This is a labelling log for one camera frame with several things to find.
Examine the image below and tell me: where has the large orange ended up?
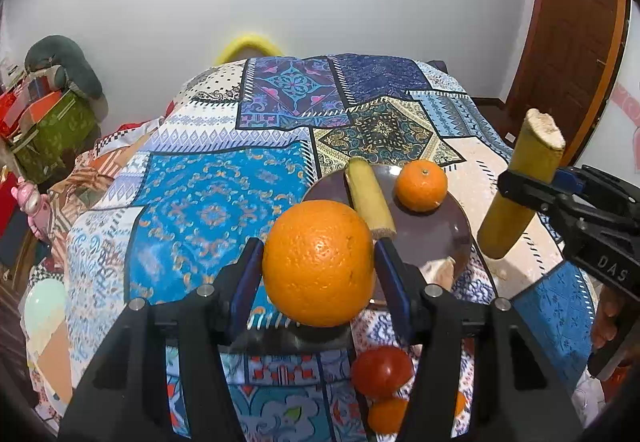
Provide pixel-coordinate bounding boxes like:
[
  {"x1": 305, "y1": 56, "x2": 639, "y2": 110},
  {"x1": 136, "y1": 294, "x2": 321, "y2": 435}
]
[
  {"x1": 394, "y1": 159, "x2": 448, "y2": 214},
  {"x1": 262, "y1": 199, "x2": 375, "y2": 328}
]

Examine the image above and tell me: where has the red tomato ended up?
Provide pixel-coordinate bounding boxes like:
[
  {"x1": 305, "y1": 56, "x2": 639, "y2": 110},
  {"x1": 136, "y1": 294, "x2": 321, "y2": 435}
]
[{"x1": 352, "y1": 346, "x2": 413, "y2": 400}]

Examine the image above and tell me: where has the small tangerine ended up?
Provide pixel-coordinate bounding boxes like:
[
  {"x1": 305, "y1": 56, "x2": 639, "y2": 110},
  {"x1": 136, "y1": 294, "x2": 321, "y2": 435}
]
[
  {"x1": 454, "y1": 391, "x2": 466, "y2": 417},
  {"x1": 368, "y1": 396, "x2": 408, "y2": 436}
]

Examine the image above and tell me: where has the person's right hand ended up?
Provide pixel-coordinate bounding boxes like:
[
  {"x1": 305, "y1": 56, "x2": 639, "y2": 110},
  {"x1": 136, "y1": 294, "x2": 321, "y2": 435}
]
[{"x1": 591, "y1": 286, "x2": 625, "y2": 350}]

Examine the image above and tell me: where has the dark purple plate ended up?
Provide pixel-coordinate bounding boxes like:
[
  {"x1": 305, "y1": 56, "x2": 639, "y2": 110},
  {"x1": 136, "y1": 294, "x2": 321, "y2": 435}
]
[{"x1": 300, "y1": 163, "x2": 474, "y2": 308}]

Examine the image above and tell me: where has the patchwork patterned bedspread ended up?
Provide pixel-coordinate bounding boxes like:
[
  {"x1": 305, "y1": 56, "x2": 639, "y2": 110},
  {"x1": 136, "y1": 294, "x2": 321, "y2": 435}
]
[{"x1": 26, "y1": 54, "x2": 594, "y2": 441}]

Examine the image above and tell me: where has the brown wooden door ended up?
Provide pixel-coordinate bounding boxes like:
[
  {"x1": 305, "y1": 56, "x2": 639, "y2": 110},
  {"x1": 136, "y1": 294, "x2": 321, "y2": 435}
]
[{"x1": 506, "y1": 0, "x2": 629, "y2": 166}]

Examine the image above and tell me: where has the pink plush toy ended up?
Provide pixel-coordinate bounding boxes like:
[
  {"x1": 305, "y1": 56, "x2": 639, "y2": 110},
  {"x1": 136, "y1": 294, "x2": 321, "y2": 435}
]
[{"x1": 11, "y1": 178, "x2": 52, "y2": 244}]

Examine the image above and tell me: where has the green patterned box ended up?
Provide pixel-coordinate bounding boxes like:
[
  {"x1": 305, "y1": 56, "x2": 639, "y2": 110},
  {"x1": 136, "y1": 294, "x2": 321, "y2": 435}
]
[{"x1": 9, "y1": 90, "x2": 98, "y2": 183}]

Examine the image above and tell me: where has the yellow plush toy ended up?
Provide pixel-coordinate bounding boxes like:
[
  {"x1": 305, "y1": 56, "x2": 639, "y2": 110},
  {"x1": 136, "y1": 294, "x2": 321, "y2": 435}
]
[{"x1": 214, "y1": 34, "x2": 283, "y2": 66}]

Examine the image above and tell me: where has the red gift box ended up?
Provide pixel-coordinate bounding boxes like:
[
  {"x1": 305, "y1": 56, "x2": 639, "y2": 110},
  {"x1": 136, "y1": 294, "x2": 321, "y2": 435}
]
[{"x1": 1, "y1": 77, "x2": 62, "y2": 139}]

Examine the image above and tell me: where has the dark green cushion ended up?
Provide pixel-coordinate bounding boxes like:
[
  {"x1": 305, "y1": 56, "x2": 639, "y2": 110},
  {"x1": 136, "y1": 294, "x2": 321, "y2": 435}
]
[{"x1": 24, "y1": 35, "x2": 103, "y2": 100}]

